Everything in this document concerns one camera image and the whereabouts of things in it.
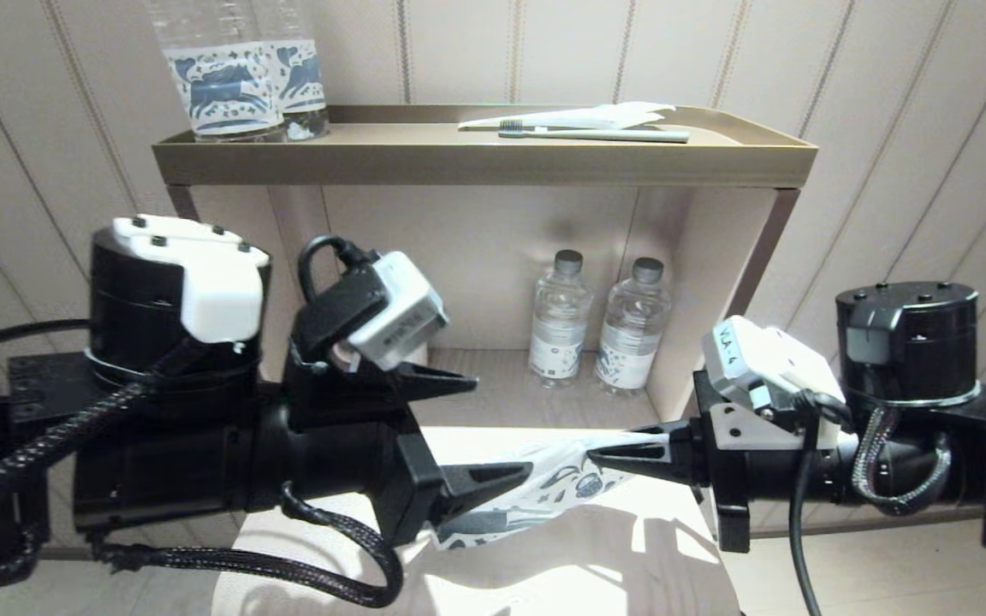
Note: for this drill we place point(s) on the white paper wrapper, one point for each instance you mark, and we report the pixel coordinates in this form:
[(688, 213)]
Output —
[(596, 117)]

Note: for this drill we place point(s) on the white blue horse-print bag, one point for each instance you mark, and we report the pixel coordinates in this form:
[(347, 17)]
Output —
[(553, 488)]

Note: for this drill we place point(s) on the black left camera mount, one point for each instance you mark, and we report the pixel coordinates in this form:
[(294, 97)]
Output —
[(330, 368)]

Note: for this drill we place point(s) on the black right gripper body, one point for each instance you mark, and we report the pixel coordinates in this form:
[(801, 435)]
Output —
[(728, 496)]

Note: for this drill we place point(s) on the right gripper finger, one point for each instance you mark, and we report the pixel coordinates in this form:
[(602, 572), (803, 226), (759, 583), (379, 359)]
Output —
[(673, 433), (656, 464)]

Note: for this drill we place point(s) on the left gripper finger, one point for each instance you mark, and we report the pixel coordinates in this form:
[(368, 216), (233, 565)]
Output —
[(484, 483), (433, 385)]

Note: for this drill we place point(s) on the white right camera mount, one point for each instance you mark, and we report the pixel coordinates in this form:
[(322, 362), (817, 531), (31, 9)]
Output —
[(750, 432)]

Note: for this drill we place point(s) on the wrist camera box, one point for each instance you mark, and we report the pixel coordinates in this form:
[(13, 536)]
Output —
[(758, 355), (403, 312)]

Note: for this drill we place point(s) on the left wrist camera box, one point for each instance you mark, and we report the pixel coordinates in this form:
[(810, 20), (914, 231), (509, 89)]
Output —
[(403, 312)]

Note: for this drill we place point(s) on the beige open shelf cabinet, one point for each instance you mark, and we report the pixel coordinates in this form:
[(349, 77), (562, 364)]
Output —
[(493, 248)]

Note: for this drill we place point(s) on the grey toothbrush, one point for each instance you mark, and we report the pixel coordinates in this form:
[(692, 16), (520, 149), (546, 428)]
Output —
[(621, 135)]

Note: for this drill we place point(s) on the small clear water bottle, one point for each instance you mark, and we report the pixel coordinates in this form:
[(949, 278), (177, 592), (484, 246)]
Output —
[(632, 334), (560, 329)]

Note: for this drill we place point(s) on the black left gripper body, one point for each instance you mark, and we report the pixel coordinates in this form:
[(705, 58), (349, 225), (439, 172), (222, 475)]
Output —
[(407, 488)]

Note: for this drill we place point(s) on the large blue-label water bottle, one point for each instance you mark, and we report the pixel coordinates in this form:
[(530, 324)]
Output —
[(305, 73), (223, 90)]

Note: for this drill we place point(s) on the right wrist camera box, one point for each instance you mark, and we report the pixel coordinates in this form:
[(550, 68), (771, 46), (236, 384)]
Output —
[(758, 355)]

